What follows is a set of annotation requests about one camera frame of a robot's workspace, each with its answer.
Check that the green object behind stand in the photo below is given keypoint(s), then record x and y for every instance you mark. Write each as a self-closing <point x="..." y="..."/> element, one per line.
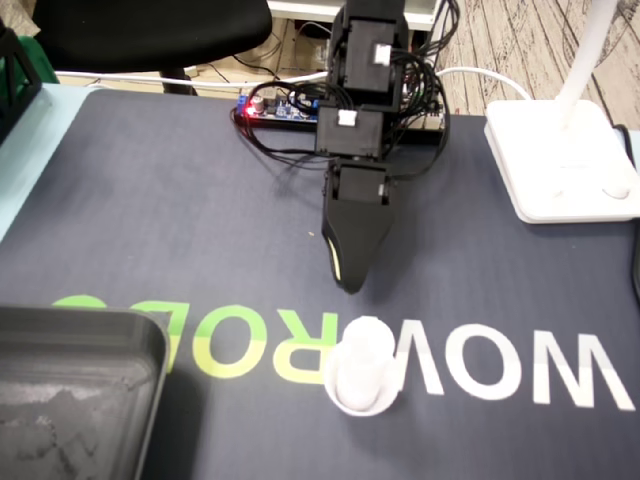
<point x="47" y="65"/>

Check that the black plastic tray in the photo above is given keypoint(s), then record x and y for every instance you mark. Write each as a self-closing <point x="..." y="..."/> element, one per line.
<point x="75" y="390"/>

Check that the green controller board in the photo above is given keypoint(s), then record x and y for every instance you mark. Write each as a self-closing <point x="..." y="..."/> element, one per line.
<point x="430" y="107"/>

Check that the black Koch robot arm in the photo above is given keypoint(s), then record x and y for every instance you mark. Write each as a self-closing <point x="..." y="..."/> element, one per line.
<point x="365" y="60"/>

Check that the white desk lamp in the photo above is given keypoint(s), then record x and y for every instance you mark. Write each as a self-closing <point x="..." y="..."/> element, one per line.
<point x="555" y="155"/>

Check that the dark grey WOWROBO mat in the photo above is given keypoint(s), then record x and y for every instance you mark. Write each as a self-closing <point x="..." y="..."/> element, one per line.
<point x="150" y="200"/>

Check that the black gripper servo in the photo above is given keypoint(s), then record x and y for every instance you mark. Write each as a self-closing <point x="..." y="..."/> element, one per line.
<point x="362" y="184"/>

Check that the blue circuit board red LED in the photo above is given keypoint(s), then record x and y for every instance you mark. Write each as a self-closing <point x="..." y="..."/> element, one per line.
<point x="280" y="111"/>

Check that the black office chair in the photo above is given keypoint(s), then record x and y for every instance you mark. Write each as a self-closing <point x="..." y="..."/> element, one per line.
<point x="150" y="30"/>

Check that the black metal stand frame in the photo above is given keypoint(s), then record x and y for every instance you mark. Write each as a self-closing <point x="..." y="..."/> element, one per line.
<point x="22" y="75"/>

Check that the white flanged plastic cup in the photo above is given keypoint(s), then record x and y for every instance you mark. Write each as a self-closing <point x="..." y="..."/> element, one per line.
<point x="362" y="370"/>

